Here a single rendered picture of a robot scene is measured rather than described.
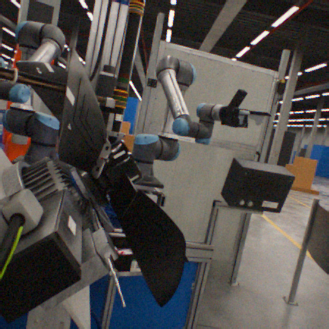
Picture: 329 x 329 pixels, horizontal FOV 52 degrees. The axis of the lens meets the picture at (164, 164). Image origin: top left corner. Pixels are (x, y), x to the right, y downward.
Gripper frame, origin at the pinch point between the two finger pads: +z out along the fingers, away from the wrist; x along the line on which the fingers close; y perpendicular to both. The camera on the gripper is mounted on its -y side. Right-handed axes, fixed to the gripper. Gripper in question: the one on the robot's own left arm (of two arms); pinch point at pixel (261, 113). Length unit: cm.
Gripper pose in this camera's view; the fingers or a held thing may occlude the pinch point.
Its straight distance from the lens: 144.9
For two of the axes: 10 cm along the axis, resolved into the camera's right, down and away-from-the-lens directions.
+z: 6.2, 2.1, -7.6
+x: -7.8, 0.5, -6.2
